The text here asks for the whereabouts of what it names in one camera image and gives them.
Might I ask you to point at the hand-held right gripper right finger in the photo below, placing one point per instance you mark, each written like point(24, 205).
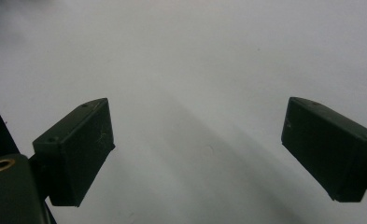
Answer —
point(330, 149)

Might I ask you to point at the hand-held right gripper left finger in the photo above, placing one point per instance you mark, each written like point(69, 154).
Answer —
point(75, 149)

